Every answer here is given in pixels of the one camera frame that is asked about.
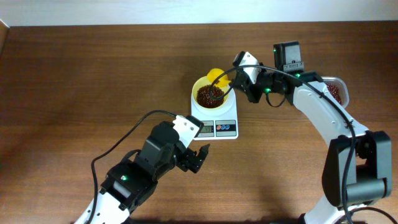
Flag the white digital kitchen scale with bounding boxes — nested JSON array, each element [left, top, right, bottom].
[[191, 90, 239, 141]]

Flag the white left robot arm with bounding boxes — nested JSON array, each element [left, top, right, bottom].
[[76, 116, 210, 223]]

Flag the red adzuki beans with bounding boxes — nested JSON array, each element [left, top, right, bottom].
[[197, 84, 342, 108]]

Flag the clear plastic food container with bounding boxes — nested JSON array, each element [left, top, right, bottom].
[[322, 77, 349, 108]]

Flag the yellow plastic measuring scoop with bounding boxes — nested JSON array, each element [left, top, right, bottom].
[[206, 68, 231, 88]]

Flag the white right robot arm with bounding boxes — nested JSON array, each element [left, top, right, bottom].
[[232, 42, 392, 223]]

